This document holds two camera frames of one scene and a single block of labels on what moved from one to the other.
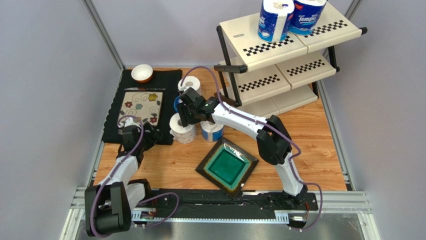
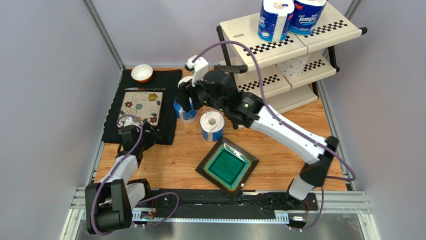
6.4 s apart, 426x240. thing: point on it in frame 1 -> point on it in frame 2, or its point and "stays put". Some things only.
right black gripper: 185,107 -> 194,92
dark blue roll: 273,25 stays put
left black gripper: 153,138 stays put
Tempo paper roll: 306,15 stays put
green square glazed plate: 227,166 stays put
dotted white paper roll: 182,135 -> 293,68
